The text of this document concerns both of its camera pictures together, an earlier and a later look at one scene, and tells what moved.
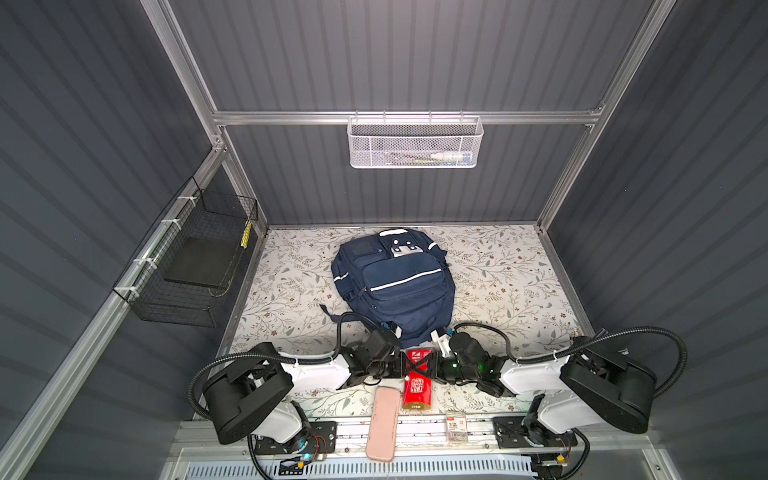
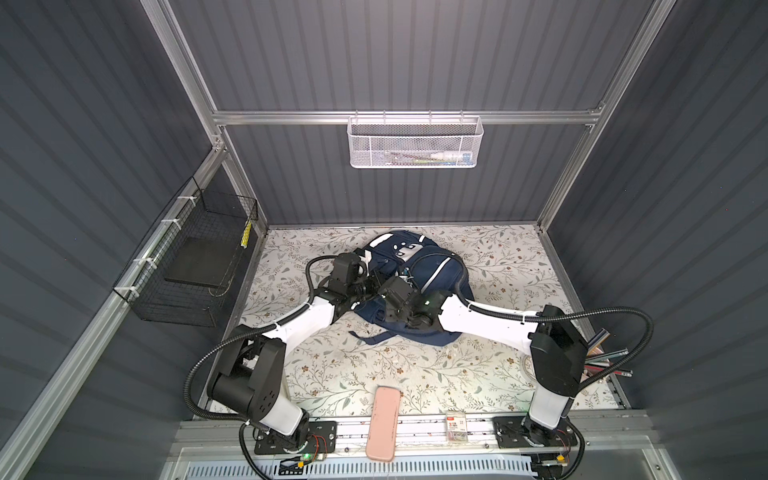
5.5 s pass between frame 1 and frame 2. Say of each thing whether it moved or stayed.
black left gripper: moved
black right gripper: moved
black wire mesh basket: stayed
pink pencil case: stayed
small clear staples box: stayed
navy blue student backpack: moved
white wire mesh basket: stayed
